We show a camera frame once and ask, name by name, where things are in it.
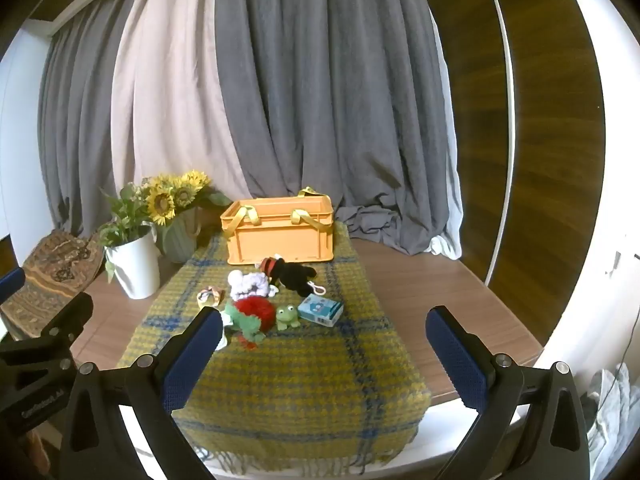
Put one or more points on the white grey cloth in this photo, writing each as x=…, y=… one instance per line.
x=607, y=420

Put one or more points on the white vase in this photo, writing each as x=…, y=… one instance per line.
x=135, y=267

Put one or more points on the wide grey curtain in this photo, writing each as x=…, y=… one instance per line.
x=330, y=85

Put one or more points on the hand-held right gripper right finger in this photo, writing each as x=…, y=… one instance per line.
x=460, y=360

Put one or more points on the pale beige curtain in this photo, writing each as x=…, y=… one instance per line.
x=165, y=85

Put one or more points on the brown patterned cushion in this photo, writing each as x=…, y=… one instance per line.
x=50, y=270

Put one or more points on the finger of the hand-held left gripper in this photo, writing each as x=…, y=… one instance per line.
x=11, y=282
x=70, y=312

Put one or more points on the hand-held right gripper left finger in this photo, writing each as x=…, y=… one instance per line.
x=192, y=360

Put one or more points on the narrow grey curtain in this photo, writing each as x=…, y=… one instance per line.
x=80, y=110

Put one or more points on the orange plastic crate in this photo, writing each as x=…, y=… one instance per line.
x=280, y=240

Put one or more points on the white lilac fluffy scrunchie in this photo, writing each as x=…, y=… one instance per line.
x=247, y=282

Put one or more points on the white sheer curtain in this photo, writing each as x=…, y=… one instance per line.
x=450, y=210

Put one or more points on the red plush with green leaves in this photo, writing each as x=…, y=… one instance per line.
x=252, y=312

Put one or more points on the yellow blue plaid blanket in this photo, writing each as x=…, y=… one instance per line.
x=310, y=385

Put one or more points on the green plush frog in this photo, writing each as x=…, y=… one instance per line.
x=287, y=316

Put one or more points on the light blue small box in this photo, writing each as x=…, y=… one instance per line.
x=320, y=310

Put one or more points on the sunflower bouquet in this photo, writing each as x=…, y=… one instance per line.
x=162, y=202

